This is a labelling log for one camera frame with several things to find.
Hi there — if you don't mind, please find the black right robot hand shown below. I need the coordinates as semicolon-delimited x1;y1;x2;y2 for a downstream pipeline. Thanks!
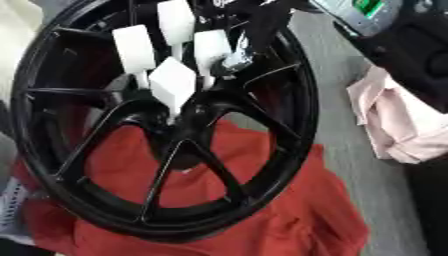
197;0;312;80

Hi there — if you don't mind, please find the black spoked wheel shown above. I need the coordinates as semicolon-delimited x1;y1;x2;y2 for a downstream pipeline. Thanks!
8;0;322;243

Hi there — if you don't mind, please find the white pin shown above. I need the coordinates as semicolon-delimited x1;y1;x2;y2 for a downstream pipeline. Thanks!
110;24;160;90
192;29;235;91
155;0;198;62
147;56;200;125

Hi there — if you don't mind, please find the pink cloth bundle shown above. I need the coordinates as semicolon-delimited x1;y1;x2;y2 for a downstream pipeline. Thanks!
344;65;448;165

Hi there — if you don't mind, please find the white patterned cloth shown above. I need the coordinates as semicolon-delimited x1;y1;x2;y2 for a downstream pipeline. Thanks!
0;175;32;242

